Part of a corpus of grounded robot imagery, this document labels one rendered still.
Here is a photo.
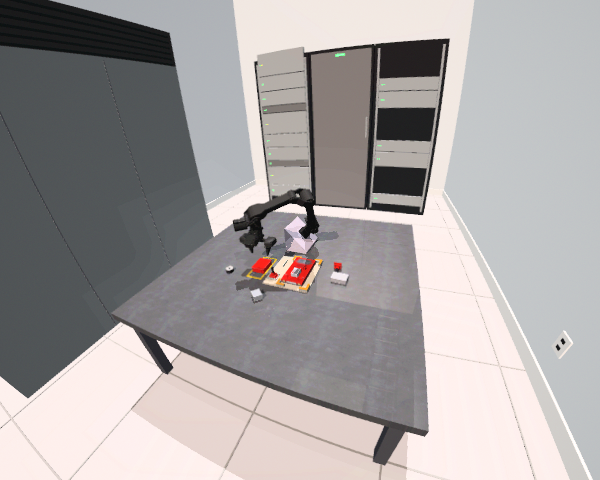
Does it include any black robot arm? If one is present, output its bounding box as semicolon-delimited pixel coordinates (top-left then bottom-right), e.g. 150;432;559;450
232;188;319;249

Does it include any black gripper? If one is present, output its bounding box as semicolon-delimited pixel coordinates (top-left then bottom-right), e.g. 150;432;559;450
240;227;277;256

